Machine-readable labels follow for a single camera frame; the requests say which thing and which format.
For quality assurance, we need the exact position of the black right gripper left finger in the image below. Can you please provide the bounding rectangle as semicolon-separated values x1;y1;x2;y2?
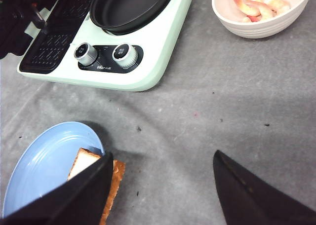
0;152;114;225

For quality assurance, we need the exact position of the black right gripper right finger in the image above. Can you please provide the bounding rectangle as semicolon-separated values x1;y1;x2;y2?
213;150;316;225

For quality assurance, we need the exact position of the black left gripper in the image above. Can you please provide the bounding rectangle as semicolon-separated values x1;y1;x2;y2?
0;0;57;59

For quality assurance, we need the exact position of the cream ceramic bowl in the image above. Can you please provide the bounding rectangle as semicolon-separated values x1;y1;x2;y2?
211;0;309;38

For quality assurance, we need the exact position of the pink cooked shrimp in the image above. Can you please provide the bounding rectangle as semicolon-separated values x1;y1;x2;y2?
233;0;291;23

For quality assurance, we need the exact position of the mint green breakfast maker base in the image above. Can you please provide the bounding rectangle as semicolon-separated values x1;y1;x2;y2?
17;0;192;91

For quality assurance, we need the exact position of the blue plate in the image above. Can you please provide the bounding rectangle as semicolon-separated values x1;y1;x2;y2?
2;121;106;217

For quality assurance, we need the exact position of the silver left control knob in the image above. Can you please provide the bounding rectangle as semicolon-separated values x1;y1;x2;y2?
74;42;98;66

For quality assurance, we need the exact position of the silver control knob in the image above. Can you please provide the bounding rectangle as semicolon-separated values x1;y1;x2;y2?
112;43;139;69
74;42;98;66

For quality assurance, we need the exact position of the black round frying pan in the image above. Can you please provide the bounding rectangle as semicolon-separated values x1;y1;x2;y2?
89;0;170;35

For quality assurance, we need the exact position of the grey tablecloth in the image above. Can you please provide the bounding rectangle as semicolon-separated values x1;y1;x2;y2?
0;0;316;225

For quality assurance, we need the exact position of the silver right control knob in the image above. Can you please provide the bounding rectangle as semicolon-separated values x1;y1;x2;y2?
112;43;139;69

